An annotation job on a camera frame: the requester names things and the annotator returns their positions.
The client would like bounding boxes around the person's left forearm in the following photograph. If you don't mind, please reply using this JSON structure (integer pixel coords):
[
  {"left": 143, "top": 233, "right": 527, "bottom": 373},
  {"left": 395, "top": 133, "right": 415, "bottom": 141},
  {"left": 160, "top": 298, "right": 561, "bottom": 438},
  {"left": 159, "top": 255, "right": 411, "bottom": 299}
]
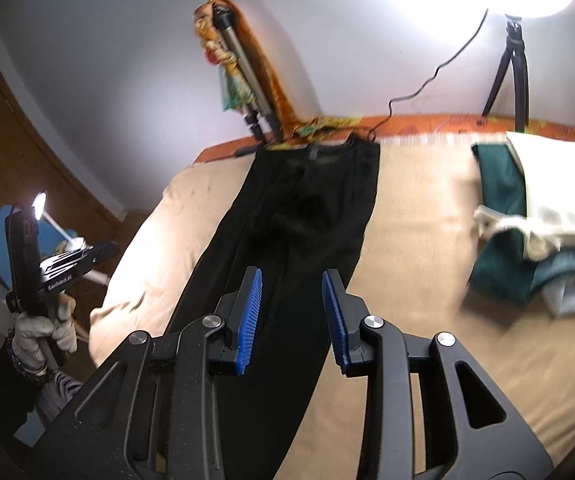
[{"left": 0, "top": 330, "right": 50, "bottom": 441}]

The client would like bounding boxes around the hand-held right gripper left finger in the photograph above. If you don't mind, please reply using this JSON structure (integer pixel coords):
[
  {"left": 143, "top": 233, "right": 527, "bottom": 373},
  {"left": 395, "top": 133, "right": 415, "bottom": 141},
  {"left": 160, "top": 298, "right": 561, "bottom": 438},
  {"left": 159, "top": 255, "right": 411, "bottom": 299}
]
[{"left": 54, "top": 266, "right": 264, "bottom": 480}]

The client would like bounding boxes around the black mesh shirt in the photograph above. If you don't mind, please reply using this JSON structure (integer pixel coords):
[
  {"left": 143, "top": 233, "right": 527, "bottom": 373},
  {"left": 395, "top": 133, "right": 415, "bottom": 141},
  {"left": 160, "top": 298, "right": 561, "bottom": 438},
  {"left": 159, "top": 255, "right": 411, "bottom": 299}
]
[{"left": 167, "top": 132, "right": 382, "bottom": 480}]

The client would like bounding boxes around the white folded cloth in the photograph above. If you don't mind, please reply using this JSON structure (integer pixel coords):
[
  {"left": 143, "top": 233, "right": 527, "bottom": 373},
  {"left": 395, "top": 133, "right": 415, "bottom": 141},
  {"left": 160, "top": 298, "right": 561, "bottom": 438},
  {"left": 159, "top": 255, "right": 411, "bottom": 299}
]
[{"left": 542, "top": 275, "right": 575, "bottom": 317}]

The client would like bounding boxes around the grey folded tripod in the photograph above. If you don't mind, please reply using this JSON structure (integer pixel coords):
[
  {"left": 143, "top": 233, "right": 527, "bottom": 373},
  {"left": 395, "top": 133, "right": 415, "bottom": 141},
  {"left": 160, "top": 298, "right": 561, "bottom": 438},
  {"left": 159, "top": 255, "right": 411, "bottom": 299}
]
[{"left": 211, "top": 4, "right": 284, "bottom": 145}]

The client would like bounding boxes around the black power cable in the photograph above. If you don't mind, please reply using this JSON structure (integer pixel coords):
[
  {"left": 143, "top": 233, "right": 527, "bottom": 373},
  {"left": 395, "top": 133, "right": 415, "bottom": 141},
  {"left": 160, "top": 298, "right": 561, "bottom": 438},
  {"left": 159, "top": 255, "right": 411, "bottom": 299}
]
[{"left": 366, "top": 7, "right": 491, "bottom": 143}]

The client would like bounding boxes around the beige blanket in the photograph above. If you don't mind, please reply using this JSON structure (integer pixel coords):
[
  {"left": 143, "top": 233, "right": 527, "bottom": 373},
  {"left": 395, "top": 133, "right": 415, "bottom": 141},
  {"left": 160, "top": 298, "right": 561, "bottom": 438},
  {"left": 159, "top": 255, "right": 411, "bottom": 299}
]
[{"left": 88, "top": 135, "right": 575, "bottom": 480}]

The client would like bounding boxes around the white rod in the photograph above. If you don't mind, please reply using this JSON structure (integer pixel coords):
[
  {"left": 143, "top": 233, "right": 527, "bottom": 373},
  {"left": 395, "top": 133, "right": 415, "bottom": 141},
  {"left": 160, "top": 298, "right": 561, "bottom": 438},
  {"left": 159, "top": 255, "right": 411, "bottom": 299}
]
[{"left": 42, "top": 212, "right": 110, "bottom": 286}]

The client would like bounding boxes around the stack of folded clothes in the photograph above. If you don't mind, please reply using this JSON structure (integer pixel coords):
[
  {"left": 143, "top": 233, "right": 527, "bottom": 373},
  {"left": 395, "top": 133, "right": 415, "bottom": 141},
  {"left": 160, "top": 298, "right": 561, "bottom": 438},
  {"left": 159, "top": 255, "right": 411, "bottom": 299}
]
[{"left": 469, "top": 144, "right": 575, "bottom": 306}]

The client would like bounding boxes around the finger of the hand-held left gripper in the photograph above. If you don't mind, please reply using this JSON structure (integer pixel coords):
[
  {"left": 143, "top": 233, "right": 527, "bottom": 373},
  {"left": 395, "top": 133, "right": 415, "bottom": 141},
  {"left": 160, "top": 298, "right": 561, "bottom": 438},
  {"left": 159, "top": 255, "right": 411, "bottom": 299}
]
[{"left": 66, "top": 241, "right": 120, "bottom": 273}]

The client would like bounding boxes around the brown wooden door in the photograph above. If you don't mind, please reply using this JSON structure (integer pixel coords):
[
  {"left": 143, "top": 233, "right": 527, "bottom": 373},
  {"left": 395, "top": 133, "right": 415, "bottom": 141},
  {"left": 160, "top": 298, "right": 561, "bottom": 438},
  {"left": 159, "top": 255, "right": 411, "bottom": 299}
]
[{"left": 0, "top": 32, "right": 135, "bottom": 281}]

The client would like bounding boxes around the person's left hand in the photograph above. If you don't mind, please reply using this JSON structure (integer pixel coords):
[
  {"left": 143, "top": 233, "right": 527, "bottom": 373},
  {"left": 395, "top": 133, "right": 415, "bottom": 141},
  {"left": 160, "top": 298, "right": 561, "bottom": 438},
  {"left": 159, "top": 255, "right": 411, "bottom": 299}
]
[{"left": 11, "top": 292, "right": 79, "bottom": 376}]

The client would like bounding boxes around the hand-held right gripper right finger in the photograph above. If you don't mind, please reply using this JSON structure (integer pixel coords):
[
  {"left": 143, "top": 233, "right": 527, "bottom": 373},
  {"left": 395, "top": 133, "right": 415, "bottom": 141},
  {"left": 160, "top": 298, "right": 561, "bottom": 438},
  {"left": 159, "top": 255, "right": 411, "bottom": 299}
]
[{"left": 321, "top": 269, "right": 553, "bottom": 480}]

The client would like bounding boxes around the orange floral bedsheet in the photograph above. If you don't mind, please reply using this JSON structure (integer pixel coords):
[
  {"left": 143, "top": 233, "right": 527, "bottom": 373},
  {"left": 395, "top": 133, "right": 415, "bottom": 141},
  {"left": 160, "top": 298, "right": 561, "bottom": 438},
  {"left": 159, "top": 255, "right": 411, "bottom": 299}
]
[{"left": 192, "top": 114, "right": 575, "bottom": 163}]

